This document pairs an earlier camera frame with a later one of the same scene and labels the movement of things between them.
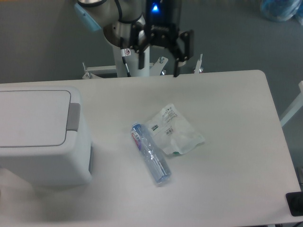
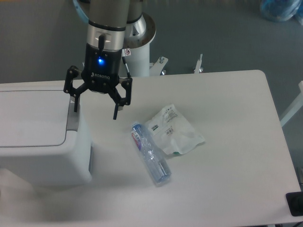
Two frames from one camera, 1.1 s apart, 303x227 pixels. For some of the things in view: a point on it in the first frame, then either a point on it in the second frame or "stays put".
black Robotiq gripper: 162,22 -> 102,73
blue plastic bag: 282,10 stays put
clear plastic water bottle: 148,149 stays put
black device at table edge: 295,201 stays put
